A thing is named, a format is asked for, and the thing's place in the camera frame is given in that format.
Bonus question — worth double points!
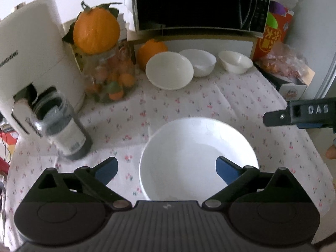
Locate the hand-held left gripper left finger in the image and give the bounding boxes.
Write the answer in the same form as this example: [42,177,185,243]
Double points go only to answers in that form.
[37,156,132,211]

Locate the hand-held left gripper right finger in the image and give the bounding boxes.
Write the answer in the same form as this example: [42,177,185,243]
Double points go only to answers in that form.
[201,156,300,211]

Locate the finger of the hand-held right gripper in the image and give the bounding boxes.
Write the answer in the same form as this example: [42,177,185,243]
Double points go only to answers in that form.
[263,108,292,127]

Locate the white oval plate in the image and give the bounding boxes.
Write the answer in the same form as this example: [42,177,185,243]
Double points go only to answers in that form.
[139,118,260,202]

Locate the small cream bowl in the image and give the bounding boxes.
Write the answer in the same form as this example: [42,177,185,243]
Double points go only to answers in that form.
[218,51,254,74]

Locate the medium white bowl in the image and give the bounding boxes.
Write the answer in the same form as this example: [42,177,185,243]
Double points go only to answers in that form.
[179,49,217,78]

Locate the large white bowl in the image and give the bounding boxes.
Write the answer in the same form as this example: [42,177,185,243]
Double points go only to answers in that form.
[146,52,195,90]

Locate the clear bag of small oranges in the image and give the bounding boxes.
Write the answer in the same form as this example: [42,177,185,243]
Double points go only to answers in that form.
[256,43,315,84]

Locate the clear jar with dark contents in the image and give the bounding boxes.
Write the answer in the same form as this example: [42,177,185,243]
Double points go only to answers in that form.
[31,87,93,160]

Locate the red colourful carton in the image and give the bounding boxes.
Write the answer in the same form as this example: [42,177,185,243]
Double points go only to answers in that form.
[252,0,294,62]

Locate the cherry print tablecloth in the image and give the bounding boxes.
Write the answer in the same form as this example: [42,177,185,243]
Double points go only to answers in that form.
[3,64,331,244]

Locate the glass jar of small oranges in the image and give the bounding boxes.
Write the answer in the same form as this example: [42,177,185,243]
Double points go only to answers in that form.
[81,39,138,104]

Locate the red chair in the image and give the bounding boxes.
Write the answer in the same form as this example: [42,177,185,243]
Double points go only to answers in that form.
[0,150,12,175]

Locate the white air fryer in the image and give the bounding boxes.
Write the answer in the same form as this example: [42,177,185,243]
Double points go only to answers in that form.
[0,0,87,139]

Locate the large orange with leaves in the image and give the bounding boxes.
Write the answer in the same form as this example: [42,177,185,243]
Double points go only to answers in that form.
[62,1,124,55]

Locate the black microwave oven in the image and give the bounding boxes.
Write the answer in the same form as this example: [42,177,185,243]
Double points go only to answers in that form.
[130,0,272,38]

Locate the white stacked containers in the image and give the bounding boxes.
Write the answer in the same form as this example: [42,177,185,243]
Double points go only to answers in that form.
[119,12,135,32]

